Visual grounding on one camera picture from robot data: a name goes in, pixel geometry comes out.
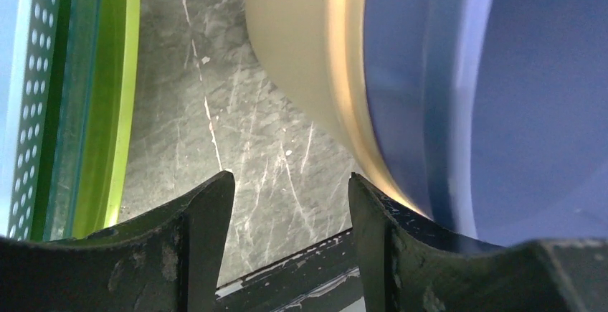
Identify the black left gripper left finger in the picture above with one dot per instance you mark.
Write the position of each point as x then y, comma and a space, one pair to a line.
166, 259

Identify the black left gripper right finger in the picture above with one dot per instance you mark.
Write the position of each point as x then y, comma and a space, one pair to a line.
410, 263

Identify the cream cartoon bucket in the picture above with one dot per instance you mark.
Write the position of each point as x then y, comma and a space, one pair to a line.
313, 50

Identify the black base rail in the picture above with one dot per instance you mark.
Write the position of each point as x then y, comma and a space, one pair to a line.
322, 277

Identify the lime green basket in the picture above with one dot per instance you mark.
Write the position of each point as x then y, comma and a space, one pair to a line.
107, 136

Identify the blue bucket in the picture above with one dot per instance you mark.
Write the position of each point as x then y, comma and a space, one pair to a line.
491, 115

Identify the dark green basket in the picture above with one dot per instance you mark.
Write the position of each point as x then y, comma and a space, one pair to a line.
66, 116

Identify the light blue perforated basket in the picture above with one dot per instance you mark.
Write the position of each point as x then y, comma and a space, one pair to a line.
28, 31

